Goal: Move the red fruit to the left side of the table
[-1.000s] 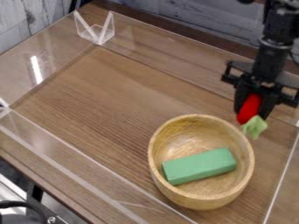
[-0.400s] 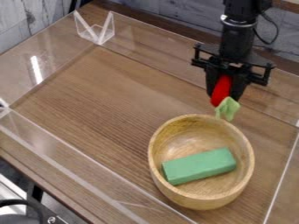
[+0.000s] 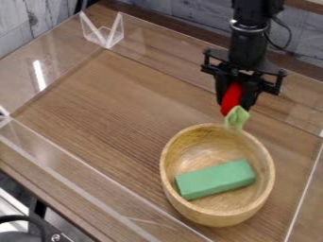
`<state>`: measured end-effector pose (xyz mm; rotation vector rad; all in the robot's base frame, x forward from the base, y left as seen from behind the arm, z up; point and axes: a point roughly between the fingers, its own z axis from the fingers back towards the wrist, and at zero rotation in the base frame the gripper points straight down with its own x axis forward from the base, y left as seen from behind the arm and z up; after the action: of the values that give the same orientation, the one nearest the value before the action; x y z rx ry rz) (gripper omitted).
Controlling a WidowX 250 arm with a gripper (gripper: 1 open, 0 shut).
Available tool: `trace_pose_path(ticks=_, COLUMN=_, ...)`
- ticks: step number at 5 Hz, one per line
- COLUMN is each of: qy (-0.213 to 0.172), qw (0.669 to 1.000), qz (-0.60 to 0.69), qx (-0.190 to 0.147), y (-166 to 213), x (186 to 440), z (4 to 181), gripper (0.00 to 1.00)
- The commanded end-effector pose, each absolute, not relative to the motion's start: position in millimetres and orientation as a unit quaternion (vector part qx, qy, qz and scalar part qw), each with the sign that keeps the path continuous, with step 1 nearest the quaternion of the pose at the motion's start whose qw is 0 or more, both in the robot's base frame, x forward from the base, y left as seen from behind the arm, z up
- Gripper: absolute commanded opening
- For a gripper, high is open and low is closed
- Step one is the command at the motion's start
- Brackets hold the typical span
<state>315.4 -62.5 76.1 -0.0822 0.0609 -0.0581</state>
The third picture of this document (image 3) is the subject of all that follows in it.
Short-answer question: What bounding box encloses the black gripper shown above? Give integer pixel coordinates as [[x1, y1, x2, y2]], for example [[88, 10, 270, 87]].
[[200, 47, 287, 111]]

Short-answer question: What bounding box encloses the red plush strawberry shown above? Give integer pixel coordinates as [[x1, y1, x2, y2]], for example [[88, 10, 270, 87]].
[[219, 81, 252, 132]]

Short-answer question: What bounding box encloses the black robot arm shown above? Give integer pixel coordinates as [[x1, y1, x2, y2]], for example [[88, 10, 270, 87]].
[[200, 0, 291, 115]]

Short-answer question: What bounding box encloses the wooden bowl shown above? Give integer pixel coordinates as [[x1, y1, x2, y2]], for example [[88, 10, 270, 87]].
[[159, 123, 275, 227]]

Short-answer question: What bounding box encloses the green rectangular block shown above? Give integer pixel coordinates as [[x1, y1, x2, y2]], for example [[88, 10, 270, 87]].
[[173, 159, 256, 200]]

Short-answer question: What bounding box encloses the clear acrylic tray wall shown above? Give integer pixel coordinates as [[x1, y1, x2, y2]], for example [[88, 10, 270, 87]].
[[0, 5, 323, 242]]

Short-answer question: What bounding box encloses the clear acrylic corner bracket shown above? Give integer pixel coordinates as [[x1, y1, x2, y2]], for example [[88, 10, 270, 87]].
[[80, 11, 124, 49]]

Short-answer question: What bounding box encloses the black cable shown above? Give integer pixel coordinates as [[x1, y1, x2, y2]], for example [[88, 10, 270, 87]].
[[0, 215, 48, 242]]

